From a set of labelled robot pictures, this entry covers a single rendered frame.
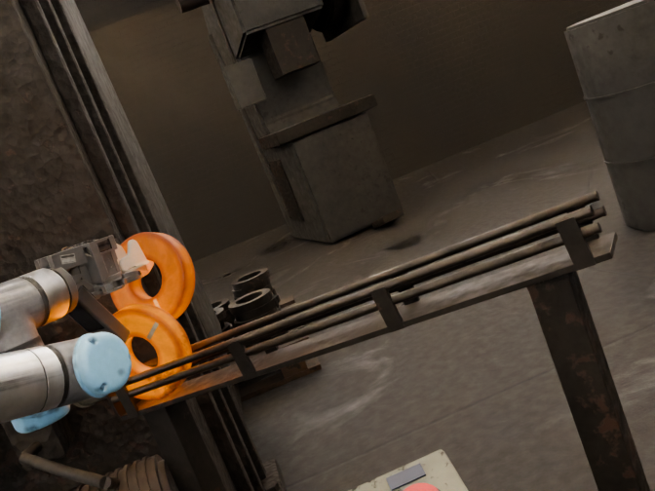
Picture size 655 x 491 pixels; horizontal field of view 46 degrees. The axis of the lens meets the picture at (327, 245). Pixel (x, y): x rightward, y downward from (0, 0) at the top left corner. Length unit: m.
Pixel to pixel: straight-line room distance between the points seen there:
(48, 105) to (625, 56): 2.25
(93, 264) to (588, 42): 2.44
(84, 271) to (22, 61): 0.50
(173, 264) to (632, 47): 2.28
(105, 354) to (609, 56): 2.57
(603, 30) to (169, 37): 5.03
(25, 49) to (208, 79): 5.97
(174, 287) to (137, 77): 6.29
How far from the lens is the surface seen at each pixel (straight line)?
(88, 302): 1.17
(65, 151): 1.51
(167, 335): 1.20
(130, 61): 7.51
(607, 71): 3.22
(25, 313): 1.07
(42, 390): 0.92
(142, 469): 1.32
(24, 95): 1.53
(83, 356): 0.93
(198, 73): 7.47
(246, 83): 5.39
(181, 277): 1.24
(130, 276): 1.20
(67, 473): 1.35
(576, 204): 0.94
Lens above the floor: 0.97
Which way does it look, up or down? 10 degrees down
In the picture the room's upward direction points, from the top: 22 degrees counter-clockwise
